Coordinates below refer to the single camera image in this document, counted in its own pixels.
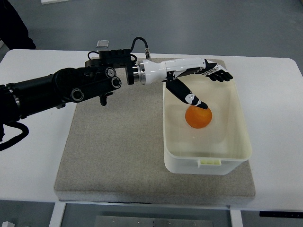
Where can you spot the white table leg right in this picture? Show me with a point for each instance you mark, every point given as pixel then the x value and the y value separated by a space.
pixel 236 218

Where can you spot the small white floor object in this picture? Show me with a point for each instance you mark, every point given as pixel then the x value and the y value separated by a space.
pixel 7 224

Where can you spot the dark clothed person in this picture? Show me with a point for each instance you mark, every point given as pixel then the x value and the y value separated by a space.
pixel 13 31

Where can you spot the white table leg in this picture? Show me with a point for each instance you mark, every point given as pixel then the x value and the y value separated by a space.
pixel 57 214
pixel 236 218

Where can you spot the pale plastic storage box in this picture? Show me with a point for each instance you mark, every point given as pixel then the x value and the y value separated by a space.
pixel 217 148

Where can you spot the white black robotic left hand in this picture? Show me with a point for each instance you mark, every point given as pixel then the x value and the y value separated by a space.
pixel 169 71

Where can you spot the small clear plastic square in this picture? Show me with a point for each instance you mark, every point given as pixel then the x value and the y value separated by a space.
pixel 102 44

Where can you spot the white table leg left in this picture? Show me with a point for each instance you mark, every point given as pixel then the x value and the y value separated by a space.
pixel 57 214

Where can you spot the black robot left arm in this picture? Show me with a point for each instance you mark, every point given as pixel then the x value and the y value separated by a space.
pixel 97 79

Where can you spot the orange fruit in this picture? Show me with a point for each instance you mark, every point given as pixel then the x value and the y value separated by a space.
pixel 198 117

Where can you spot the white object top edge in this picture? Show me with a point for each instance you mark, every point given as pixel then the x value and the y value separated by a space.
pixel 51 1

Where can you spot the grey felt mat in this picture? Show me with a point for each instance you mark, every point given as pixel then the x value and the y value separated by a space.
pixel 116 154

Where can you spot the black table control panel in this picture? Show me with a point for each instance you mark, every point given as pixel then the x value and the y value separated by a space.
pixel 281 214

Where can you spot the metal plate under table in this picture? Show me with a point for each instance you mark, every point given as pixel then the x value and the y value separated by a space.
pixel 116 221

